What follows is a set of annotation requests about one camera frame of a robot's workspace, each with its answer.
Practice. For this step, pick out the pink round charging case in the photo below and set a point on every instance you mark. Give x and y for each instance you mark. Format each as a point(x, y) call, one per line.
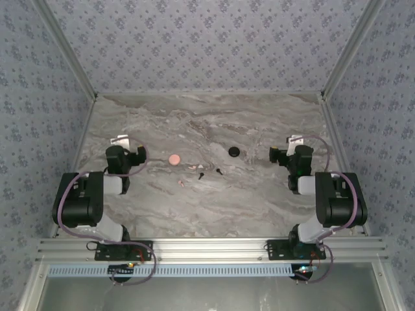
point(174, 159)

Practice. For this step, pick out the black round charging case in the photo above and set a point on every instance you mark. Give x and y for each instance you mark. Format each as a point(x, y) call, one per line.
point(234, 151)

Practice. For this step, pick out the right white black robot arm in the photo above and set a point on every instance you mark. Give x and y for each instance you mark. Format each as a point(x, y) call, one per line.
point(340, 207)

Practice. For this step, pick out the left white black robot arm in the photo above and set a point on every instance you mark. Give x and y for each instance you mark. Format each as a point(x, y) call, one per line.
point(81, 207)

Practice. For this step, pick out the black controller board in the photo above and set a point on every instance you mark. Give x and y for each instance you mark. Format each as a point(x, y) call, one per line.
point(303, 273)
point(120, 269)

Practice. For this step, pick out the grey metal shelf panel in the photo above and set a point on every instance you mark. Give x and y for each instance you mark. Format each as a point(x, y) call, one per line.
point(207, 294)

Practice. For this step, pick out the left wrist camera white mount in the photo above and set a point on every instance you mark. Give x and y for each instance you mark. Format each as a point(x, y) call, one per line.
point(120, 141)

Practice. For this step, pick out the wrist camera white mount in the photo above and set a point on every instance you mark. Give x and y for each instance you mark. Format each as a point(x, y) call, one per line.
point(296, 140)
point(120, 141)

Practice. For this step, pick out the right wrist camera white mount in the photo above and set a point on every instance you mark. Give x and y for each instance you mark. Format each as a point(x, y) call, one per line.
point(296, 140)

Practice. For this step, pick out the aluminium side rail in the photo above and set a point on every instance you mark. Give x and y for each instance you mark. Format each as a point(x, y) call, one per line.
point(80, 145)
point(335, 129)

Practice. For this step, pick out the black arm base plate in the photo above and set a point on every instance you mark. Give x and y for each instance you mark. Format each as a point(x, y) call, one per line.
point(275, 251)
point(147, 243)

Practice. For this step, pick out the aluminium frame post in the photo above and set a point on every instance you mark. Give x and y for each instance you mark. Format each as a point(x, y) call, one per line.
point(69, 48)
point(349, 48)

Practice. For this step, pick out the aluminium front rail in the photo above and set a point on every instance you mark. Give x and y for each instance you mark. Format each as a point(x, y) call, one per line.
point(207, 249)

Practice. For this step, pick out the aluminium frame leg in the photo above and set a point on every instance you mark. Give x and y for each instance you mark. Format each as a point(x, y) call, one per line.
point(389, 288)
point(32, 288)

